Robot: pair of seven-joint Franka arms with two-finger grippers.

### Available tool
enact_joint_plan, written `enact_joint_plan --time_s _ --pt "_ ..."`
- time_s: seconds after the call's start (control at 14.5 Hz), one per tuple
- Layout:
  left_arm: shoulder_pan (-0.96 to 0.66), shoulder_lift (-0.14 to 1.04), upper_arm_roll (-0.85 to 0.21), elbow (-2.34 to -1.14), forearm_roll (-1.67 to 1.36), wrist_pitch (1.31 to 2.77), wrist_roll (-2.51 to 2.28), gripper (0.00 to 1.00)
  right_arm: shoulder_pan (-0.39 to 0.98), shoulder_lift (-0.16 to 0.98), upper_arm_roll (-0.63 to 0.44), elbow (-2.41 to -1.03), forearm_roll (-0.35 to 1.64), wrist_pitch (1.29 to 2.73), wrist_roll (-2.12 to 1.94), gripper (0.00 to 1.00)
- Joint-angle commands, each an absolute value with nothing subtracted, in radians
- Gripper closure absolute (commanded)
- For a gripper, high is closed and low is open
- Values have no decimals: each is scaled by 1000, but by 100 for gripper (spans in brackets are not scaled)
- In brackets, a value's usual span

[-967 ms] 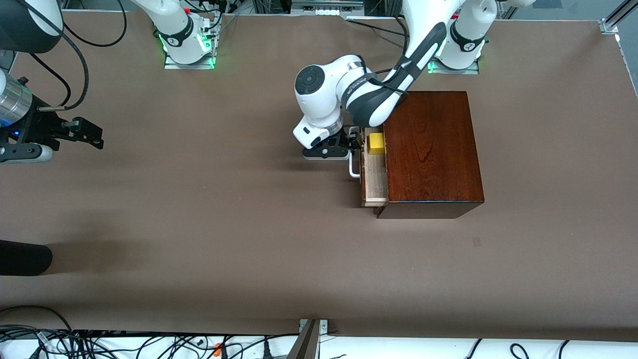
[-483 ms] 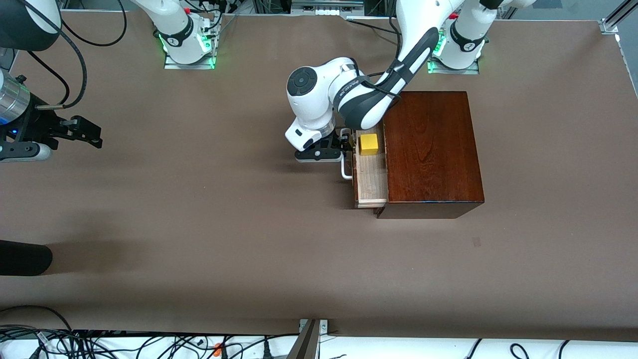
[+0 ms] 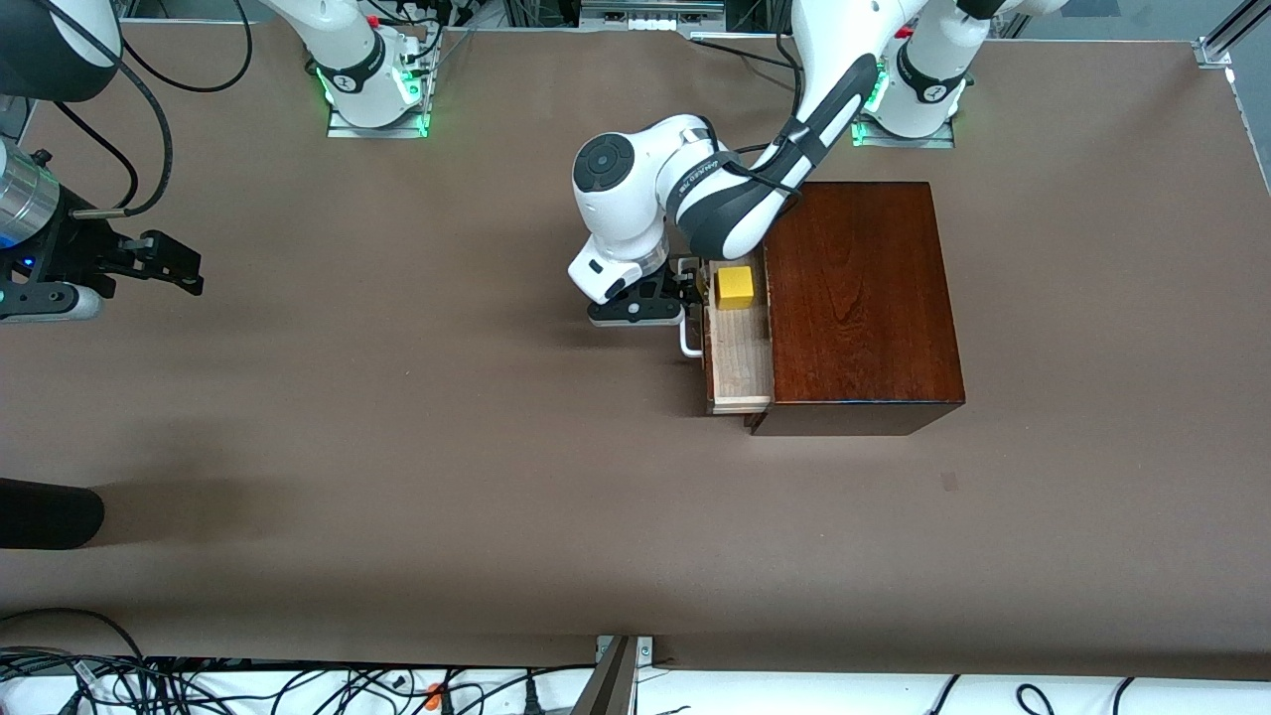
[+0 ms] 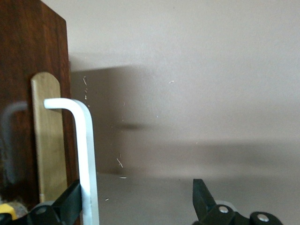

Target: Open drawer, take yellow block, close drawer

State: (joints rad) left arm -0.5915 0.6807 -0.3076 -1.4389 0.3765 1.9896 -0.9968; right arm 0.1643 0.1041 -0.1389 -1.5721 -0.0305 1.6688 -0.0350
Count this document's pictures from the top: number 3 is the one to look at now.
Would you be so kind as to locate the black rounded cylinder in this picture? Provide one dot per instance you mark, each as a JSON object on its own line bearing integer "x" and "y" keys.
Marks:
{"x": 50, "y": 514}

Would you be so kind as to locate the dark metal post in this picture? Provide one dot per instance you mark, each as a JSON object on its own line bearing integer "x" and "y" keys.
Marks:
{"x": 608, "y": 685}

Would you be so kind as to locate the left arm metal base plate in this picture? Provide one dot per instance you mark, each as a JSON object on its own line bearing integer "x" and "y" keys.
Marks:
{"x": 933, "y": 142}

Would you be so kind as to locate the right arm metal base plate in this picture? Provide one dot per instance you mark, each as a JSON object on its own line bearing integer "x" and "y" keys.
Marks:
{"x": 343, "y": 129}

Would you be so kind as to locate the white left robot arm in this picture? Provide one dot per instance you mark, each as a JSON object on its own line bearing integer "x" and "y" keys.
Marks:
{"x": 616, "y": 199}

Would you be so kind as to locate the small aluminium bracket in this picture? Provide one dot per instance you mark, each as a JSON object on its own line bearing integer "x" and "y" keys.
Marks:
{"x": 645, "y": 650}

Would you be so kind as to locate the dark brown wooden cabinet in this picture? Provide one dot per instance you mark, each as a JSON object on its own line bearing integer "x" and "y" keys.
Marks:
{"x": 864, "y": 318}

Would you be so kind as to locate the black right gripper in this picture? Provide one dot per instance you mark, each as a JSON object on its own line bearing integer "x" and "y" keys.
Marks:
{"x": 77, "y": 248}

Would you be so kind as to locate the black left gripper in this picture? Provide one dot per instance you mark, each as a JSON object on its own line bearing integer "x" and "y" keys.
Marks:
{"x": 678, "y": 282}

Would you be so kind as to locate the yellow block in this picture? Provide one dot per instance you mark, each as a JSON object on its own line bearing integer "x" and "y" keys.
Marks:
{"x": 735, "y": 286}

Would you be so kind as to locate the aluminium frame corner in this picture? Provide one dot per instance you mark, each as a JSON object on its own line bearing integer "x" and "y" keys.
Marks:
{"x": 1213, "y": 55}

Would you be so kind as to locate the white power strip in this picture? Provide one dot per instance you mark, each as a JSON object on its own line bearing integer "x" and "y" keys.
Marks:
{"x": 645, "y": 23}

